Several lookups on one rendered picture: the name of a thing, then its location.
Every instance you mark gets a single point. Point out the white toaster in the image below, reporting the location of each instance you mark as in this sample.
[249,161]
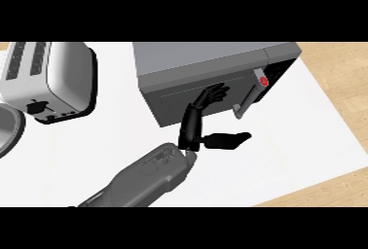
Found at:
[51,81]

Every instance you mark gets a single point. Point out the grey microwave door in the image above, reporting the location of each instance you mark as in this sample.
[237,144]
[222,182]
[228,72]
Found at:
[191,94]

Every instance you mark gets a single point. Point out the grey microwave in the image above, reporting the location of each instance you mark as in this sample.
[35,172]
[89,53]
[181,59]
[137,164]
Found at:
[202,64]

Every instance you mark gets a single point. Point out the grey round pan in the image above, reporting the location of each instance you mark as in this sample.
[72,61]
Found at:
[9,129]

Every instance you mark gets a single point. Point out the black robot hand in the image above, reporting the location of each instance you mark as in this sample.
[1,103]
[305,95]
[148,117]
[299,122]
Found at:
[193,124]

